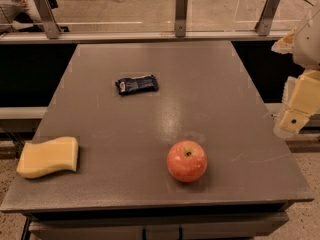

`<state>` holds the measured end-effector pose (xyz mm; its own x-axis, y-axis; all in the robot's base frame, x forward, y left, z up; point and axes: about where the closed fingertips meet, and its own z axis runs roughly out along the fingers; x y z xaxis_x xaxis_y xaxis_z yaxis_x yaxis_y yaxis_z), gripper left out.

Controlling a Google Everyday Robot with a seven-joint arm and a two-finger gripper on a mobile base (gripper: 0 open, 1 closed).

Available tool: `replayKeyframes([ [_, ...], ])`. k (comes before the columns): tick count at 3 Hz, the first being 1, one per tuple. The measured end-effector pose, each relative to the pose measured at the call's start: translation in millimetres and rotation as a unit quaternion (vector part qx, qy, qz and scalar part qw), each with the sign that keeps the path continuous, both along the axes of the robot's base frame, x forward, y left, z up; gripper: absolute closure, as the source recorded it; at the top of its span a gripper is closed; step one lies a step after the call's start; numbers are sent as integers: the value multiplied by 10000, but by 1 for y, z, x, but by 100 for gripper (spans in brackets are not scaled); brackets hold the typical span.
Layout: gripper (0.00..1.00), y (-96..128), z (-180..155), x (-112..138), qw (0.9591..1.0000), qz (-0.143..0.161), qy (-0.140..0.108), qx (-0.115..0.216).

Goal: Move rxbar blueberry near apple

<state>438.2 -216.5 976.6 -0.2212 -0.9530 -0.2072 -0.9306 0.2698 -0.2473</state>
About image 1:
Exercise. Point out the metal rail bracket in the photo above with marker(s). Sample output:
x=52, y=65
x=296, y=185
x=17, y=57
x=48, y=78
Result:
x=264, y=24
x=181, y=7
x=50, y=26

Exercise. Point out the dark blue rxbar wrapper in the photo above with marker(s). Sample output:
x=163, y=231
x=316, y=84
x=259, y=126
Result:
x=128, y=86

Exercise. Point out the right metal rail bracket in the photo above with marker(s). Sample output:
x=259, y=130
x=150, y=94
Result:
x=264, y=24

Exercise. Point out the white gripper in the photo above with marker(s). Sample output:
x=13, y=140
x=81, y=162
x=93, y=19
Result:
x=308, y=43

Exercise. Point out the grey metal guard rail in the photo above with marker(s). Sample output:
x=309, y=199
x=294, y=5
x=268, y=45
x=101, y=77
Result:
x=126, y=37

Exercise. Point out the middle metal rail bracket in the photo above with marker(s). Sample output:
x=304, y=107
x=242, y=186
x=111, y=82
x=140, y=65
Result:
x=181, y=7

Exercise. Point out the seated person in background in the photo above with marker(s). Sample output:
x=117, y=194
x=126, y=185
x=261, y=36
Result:
x=10, y=9

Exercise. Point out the yellow sponge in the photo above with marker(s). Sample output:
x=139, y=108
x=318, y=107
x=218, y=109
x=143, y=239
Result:
x=51, y=156

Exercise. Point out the red apple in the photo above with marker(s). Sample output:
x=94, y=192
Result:
x=186, y=161

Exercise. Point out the left metal rail bracket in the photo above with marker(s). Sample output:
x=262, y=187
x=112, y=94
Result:
x=50, y=26

